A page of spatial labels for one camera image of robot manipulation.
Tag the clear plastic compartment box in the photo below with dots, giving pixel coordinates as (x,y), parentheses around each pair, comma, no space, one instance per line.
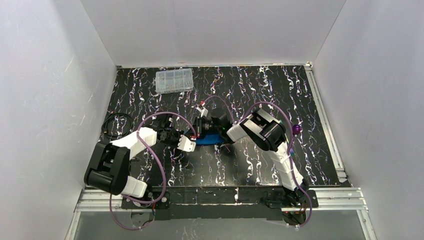
(174,81)

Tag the iridescent purple spoon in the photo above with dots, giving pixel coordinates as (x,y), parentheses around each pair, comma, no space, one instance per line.
(296,130)

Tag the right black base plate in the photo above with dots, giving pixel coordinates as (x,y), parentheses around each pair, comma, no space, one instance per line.
(279,198)

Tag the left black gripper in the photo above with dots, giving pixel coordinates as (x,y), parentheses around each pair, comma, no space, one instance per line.
(177,136)

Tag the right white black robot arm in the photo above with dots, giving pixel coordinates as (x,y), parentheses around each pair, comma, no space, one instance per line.
(268,133)

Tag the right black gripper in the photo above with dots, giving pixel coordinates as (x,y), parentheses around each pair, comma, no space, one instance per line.
(205,126)

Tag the aluminium rail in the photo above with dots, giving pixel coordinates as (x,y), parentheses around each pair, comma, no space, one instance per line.
(334,151)
(322,198)

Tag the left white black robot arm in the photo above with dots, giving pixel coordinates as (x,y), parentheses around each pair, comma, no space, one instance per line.
(109,166)

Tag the front aluminium rail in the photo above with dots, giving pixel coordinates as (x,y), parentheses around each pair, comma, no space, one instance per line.
(322,198)

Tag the blue cloth napkin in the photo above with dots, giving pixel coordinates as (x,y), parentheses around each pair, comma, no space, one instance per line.
(210,139)

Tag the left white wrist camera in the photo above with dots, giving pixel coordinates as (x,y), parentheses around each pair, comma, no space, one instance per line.
(186,144)

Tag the right aluminium rail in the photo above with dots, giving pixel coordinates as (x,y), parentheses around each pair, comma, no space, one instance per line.
(334,151)

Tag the black coiled cable yellow plug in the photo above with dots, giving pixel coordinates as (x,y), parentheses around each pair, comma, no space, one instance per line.
(117,125)

